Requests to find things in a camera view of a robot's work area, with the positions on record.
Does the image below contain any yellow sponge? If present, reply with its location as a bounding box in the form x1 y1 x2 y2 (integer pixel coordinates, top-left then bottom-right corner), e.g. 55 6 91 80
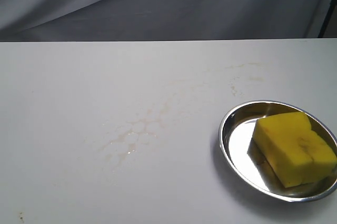
252 112 336 188

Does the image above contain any orange liquid spill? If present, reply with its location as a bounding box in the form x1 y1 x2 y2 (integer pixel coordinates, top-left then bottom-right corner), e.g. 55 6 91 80
76 60 266 172

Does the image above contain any stainless steel round tray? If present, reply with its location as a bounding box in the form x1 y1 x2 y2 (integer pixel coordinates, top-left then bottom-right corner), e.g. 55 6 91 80
219 100 336 202

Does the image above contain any grey fabric backdrop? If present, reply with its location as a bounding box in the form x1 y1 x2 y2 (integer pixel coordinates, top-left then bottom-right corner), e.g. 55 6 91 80
1 0 329 42

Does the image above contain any black stand pole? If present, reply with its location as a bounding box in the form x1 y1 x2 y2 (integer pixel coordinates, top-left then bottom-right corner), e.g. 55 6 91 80
318 0 336 38

